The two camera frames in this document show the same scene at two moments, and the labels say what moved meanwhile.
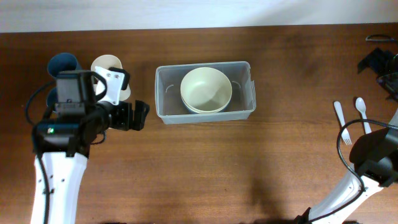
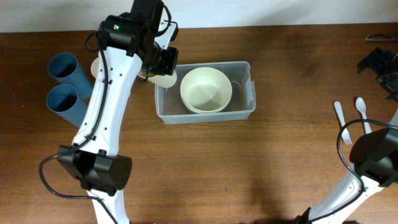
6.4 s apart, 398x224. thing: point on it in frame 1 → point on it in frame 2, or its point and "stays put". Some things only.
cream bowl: x=206 y=102 stays put
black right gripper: x=375 y=61 stays put
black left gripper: x=124 y=122 → x=170 y=66
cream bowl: x=205 y=90 stays put
